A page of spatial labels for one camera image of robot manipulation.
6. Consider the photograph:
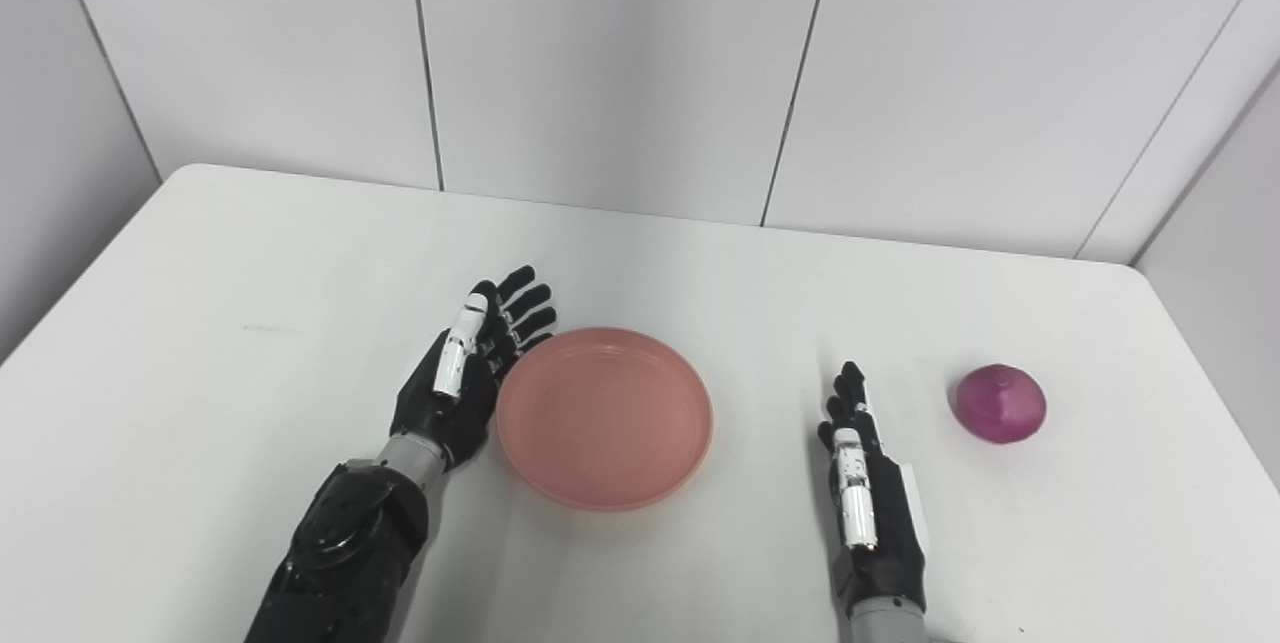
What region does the pink round plate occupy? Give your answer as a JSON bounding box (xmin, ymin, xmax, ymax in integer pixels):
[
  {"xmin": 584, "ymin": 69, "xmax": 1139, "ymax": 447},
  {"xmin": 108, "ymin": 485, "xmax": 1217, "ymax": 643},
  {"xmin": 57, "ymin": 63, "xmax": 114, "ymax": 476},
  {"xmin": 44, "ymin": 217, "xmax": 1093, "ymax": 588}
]
[{"xmin": 496, "ymin": 326, "xmax": 715, "ymax": 512}]

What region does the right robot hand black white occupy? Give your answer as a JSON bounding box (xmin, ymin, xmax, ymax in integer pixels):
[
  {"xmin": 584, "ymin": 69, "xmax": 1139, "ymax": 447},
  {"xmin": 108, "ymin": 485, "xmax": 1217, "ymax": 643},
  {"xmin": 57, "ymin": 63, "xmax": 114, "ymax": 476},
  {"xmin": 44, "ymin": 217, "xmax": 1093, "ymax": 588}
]
[{"xmin": 818, "ymin": 361, "xmax": 930, "ymax": 620}]

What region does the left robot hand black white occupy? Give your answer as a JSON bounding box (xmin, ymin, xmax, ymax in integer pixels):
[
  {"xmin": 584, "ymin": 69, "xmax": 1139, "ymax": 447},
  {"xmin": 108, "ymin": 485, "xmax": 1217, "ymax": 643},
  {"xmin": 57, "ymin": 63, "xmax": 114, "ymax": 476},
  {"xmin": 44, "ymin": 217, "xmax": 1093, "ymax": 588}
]
[{"xmin": 390, "ymin": 265, "xmax": 557, "ymax": 471}]

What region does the purple red onion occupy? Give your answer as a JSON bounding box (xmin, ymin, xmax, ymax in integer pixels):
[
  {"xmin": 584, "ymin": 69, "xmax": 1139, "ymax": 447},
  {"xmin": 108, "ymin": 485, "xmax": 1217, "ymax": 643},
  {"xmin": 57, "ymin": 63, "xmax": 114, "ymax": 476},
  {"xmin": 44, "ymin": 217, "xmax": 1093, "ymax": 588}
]
[{"xmin": 949, "ymin": 363, "xmax": 1048, "ymax": 445}]

